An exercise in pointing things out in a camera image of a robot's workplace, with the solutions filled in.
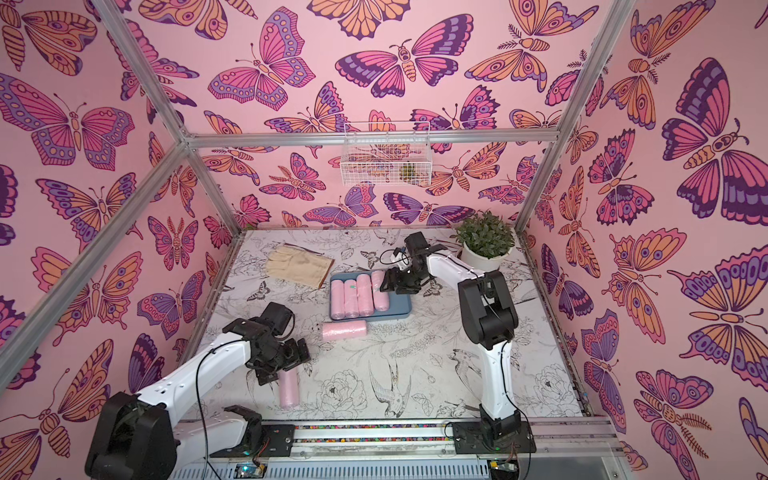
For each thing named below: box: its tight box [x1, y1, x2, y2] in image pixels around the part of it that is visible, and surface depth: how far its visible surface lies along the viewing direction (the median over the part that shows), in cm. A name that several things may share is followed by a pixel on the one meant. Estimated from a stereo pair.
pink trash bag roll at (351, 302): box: [344, 280, 359, 319], surface depth 99 cm
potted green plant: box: [450, 209, 516, 270], surface depth 96 cm
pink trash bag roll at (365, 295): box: [356, 274, 374, 317], surface depth 99 cm
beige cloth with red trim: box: [265, 243, 335, 290], surface depth 111 cm
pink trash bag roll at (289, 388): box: [278, 365, 300, 409], surface depth 81 cm
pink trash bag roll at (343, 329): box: [322, 320, 367, 341], surface depth 91 cm
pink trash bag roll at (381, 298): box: [371, 270, 390, 312], surface depth 99 cm
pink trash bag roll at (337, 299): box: [331, 280, 345, 320], surface depth 97 cm
